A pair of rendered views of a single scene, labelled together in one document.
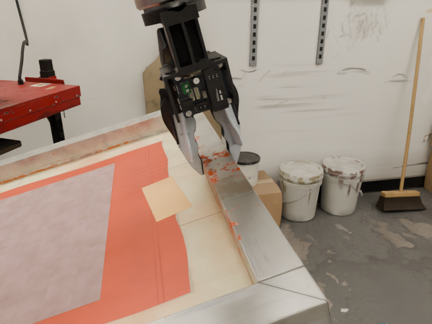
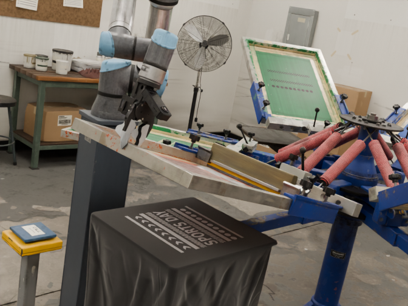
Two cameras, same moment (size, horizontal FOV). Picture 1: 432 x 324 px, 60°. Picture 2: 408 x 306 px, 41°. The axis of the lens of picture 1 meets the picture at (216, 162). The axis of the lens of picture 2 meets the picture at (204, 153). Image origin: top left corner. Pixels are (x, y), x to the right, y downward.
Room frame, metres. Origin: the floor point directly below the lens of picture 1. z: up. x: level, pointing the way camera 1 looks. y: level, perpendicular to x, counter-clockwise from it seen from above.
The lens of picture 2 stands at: (1.87, -0.69, 1.67)
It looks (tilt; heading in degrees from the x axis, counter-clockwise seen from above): 14 degrees down; 146
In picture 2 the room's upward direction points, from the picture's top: 10 degrees clockwise
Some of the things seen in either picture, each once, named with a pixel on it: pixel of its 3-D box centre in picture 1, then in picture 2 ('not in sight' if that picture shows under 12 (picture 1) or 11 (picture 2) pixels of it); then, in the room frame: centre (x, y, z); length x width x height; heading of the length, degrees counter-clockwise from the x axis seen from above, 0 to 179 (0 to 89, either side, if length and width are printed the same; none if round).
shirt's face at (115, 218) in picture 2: not in sight; (184, 227); (0.41, 0.28, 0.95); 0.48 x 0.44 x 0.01; 102
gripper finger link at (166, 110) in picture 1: (179, 109); (146, 122); (0.46, 0.05, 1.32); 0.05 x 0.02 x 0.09; 102
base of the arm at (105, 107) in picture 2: not in sight; (110, 103); (-0.14, 0.19, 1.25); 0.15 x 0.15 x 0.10
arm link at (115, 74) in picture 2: not in sight; (116, 75); (-0.14, 0.20, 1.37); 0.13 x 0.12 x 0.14; 65
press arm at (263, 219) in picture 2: not in sight; (271, 222); (0.31, 0.77, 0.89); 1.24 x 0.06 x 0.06; 102
